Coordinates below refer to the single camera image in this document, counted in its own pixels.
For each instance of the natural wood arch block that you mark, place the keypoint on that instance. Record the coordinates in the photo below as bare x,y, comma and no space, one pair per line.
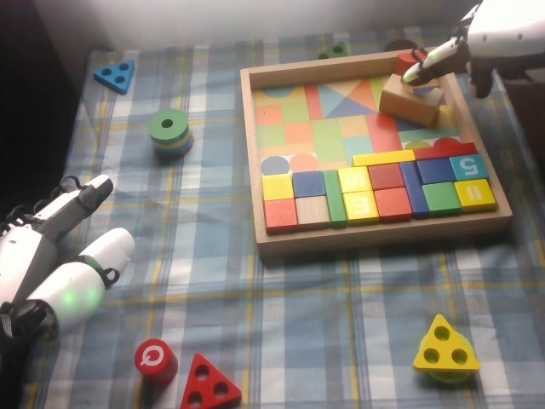
409,106

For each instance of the dark brown round disc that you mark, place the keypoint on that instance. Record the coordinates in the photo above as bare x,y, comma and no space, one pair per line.
398,45

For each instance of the blue triangle block with holes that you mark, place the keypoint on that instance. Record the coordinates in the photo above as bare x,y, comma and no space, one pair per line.
116,77

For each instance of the red cylinder with letter Q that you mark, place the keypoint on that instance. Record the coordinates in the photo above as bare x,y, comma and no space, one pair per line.
155,362

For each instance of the red triangle block with holes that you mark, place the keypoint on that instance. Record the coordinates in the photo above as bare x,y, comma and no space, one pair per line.
208,387

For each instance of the blue plaid tablecloth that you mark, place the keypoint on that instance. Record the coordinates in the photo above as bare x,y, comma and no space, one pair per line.
298,319

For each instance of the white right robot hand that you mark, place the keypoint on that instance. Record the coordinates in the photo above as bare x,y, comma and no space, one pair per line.
506,30

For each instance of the square wooden tray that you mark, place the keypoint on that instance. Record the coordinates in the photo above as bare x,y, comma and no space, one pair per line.
374,240

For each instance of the green triangle block with holes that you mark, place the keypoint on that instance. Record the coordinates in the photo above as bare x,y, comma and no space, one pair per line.
332,53

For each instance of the light green round disc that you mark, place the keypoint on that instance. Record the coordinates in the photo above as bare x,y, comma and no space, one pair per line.
447,377

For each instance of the yellow triangle block with holes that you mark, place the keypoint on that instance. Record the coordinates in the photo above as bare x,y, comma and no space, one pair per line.
443,347

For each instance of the red half-cylinder block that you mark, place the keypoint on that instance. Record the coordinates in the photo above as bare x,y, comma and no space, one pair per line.
404,64

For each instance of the dark brown wooden furniture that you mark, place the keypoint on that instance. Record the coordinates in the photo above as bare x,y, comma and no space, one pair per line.
532,115

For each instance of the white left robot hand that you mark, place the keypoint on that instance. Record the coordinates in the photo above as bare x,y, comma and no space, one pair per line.
72,294

